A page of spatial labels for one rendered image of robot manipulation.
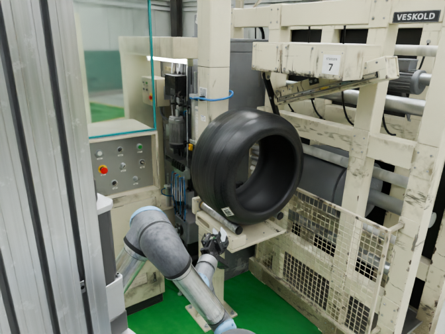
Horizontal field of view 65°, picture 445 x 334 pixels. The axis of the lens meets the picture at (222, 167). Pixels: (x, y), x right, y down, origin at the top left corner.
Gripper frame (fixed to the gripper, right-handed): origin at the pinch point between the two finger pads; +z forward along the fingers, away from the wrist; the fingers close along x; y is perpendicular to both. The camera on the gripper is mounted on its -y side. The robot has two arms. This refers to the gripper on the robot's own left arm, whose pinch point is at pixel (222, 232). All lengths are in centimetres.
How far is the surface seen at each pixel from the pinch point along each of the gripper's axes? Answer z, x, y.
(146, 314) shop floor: 29, 96, -76
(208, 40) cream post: 59, -4, 75
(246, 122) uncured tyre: 29, -18, 37
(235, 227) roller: 18.4, 2.2, -10.3
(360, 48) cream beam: 44, -71, 51
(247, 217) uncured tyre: 19.6, -5.5, -6.6
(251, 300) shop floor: 62, 33, -104
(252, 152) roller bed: 86, 2, 0
